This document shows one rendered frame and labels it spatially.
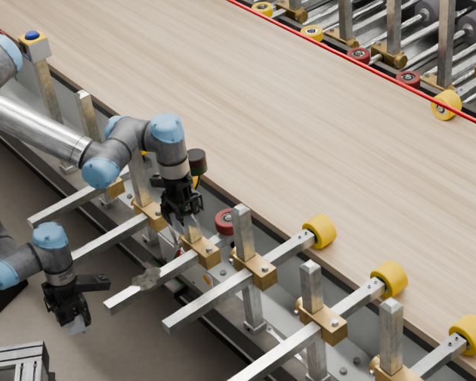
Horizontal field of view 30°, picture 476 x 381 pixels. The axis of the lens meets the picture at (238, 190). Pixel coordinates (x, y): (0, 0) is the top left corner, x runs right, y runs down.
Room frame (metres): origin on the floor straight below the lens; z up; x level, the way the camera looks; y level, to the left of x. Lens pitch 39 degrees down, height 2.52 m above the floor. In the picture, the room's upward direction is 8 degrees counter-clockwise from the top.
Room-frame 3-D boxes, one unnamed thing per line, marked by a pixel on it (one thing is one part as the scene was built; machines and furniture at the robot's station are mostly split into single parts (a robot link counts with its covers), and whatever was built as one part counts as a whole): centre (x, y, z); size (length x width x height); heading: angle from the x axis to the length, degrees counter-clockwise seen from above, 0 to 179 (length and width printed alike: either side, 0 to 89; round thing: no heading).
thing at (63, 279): (1.62, 0.45, 1.05); 0.08 x 0.08 x 0.05
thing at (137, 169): (2.09, 0.28, 0.89); 0.04 x 0.04 x 0.48; 34
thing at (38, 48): (2.52, 0.57, 1.18); 0.07 x 0.07 x 0.08; 34
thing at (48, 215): (2.23, 0.45, 0.81); 0.44 x 0.03 x 0.04; 124
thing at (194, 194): (1.75, 0.14, 1.15); 0.09 x 0.08 x 0.12; 33
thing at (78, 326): (1.61, 0.45, 0.86); 0.06 x 0.03 x 0.09; 124
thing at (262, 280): (1.66, -0.01, 0.95); 0.14 x 0.06 x 0.05; 34
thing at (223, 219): (1.91, 0.04, 0.85); 0.08 x 0.08 x 0.11
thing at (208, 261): (1.87, 0.13, 0.85); 0.14 x 0.06 x 0.05; 34
